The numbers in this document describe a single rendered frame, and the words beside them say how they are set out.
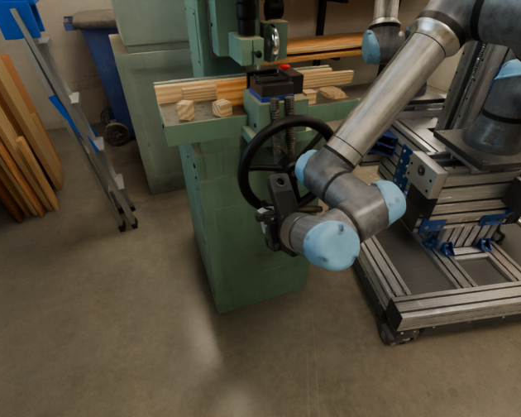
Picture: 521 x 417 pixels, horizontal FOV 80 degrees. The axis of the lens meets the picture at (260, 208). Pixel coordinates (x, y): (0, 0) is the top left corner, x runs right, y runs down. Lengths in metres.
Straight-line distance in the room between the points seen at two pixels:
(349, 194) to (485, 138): 0.61
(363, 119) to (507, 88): 0.52
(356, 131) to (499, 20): 0.25
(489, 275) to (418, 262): 0.28
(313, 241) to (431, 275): 1.08
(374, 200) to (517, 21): 0.32
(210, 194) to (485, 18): 0.76
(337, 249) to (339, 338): 1.00
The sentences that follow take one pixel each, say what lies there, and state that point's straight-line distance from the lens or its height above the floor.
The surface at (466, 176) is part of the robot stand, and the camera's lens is 1.07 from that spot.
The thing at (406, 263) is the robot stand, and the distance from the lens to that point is 1.51.
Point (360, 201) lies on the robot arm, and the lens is 0.53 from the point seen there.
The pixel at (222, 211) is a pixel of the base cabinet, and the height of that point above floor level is 0.58.
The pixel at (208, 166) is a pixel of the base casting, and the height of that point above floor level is 0.76.
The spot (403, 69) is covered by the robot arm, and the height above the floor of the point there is 1.09.
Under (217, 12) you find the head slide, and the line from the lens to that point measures 1.10.
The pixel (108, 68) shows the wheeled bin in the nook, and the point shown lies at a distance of 2.80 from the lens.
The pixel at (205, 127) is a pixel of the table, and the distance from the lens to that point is 0.90.
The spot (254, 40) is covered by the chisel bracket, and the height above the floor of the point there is 1.06.
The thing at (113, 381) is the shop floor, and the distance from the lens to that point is 1.45.
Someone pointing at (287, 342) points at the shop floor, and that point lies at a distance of 1.41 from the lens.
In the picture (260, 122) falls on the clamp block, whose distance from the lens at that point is 0.83.
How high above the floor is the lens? 1.23
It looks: 38 degrees down
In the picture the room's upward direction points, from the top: straight up
